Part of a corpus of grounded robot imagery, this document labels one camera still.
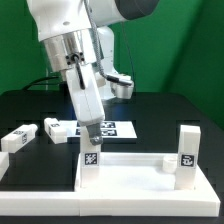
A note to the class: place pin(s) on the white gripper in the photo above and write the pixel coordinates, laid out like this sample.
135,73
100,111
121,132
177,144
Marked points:
86,102

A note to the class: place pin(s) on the white desk top tray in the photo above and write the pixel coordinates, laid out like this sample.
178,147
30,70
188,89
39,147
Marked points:
148,176

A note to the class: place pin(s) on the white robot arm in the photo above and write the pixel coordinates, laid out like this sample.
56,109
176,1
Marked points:
68,29

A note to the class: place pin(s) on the fiducial marker sheet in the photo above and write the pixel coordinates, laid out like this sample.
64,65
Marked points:
109,129

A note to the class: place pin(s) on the white L-shaped fence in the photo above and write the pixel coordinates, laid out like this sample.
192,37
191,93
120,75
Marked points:
79,203

